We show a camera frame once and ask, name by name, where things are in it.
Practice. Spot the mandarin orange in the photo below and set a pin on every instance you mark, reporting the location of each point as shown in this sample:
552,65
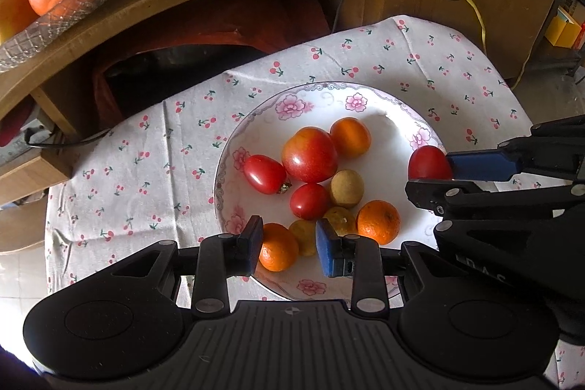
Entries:
351,138
379,220

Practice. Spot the red cherry tomato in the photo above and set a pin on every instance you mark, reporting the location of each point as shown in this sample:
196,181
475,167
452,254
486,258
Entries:
310,202
429,162
266,175

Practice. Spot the large orange-red tomato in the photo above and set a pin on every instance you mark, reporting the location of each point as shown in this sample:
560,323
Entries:
310,155

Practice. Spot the yellow box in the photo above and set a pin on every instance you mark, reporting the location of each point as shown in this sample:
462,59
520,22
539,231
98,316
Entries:
562,31

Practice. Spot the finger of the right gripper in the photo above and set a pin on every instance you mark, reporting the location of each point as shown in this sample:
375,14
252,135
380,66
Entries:
465,198
489,165

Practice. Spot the wooden tv stand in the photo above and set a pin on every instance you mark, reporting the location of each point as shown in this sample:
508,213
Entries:
170,89

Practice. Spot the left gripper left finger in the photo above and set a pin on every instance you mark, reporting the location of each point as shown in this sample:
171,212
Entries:
220,257

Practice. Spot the small orange tomato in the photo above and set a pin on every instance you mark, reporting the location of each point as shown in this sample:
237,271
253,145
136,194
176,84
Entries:
279,249

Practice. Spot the yellow apple in dish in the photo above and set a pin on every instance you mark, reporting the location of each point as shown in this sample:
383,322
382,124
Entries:
15,17

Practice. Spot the pale longan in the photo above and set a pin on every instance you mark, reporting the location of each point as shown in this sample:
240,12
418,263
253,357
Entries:
347,188

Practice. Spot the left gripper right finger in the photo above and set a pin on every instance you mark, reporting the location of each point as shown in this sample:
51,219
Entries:
360,259

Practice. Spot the cherry print tablecloth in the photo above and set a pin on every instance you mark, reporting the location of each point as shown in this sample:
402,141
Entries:
300,337

